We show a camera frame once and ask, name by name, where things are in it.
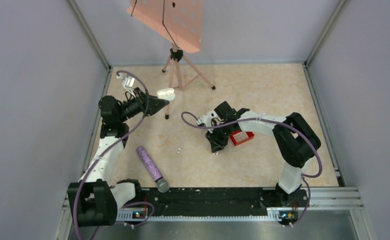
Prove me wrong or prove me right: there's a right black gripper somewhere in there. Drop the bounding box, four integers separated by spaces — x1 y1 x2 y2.
205 121 236 153

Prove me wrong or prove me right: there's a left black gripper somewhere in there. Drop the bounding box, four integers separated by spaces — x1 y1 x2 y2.
118 86 169 123

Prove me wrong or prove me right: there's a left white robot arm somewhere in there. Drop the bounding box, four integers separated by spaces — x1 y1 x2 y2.
67 87 176 227

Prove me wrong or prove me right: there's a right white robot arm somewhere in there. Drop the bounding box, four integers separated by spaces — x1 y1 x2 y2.
197 101 321 206

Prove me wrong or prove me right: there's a red plastic block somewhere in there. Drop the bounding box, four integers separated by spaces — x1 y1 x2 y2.
230 130 254 146

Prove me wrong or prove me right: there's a purple glitter microphone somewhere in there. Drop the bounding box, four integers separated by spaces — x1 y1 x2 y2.
136 146 170 193

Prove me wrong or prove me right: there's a pink music stand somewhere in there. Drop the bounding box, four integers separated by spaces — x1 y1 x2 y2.
127 0 216 120

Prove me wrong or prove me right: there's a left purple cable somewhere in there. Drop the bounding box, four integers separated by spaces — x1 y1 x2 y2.
73 69 156 240

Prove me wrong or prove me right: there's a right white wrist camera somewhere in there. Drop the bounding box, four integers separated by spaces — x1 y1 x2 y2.
196 110 218 127

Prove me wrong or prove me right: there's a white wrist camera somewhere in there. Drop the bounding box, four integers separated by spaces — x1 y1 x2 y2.
117 73 136 97
196 110 218 127

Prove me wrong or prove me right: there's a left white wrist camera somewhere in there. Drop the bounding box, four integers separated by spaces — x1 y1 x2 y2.
117 73 136 97

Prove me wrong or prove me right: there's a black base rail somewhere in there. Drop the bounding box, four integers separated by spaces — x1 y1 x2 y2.
135 187 308 221

